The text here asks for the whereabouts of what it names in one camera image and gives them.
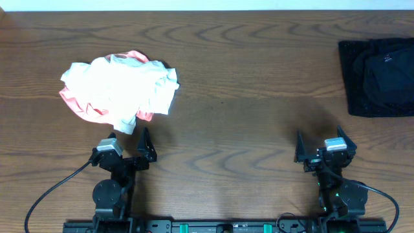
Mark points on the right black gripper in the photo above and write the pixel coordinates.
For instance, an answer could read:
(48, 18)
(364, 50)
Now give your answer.
(312, 163)

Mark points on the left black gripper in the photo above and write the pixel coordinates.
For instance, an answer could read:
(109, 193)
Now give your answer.
(147, 156)

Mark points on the white t-shirt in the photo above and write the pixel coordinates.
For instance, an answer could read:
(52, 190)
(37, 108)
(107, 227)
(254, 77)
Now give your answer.
(130, 89)

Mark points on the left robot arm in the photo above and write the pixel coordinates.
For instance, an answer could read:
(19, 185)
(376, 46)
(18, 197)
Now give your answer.
(113, 197)

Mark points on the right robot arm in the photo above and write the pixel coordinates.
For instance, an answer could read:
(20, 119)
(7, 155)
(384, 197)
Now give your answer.
(343, 200)

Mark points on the black fabric container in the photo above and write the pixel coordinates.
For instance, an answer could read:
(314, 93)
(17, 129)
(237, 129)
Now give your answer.
(378, 77)

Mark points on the pink printed t-shirt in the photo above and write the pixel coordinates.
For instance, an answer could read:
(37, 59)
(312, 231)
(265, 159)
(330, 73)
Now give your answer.
(84, 108)

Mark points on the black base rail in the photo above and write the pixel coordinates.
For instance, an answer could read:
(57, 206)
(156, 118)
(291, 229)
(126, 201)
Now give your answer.
(281, 225)

